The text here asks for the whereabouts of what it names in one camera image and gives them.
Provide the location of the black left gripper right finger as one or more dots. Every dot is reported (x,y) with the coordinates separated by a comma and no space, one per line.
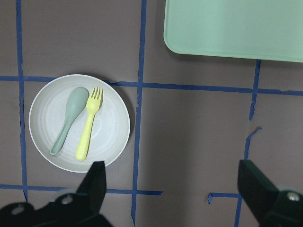
(271,206)

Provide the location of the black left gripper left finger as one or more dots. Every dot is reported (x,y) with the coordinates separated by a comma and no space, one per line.
(71,209)

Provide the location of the white round plate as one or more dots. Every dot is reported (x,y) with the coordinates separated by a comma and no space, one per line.
(110,130)

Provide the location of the yellow plastic fork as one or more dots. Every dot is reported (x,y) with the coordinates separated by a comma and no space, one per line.
(92,106)

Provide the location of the sage green plastic spoon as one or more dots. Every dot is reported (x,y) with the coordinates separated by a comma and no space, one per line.
(74,106)

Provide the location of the mint green tray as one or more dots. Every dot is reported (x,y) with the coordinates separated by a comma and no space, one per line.
(251,29)

